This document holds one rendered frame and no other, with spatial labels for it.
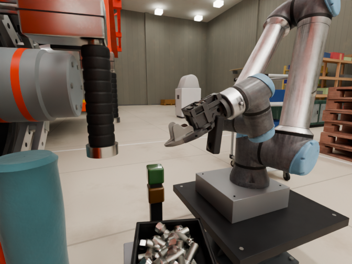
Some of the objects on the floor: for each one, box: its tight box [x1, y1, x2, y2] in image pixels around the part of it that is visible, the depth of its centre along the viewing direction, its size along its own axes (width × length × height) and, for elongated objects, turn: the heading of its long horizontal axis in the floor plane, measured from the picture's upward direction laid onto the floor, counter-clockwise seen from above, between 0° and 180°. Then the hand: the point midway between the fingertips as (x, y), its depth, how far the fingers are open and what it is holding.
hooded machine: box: [175, 74, 201, 118], centre depth 710 cm, size 76×70×149 cm
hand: (169, 145), depth 57 cm, fingers closed
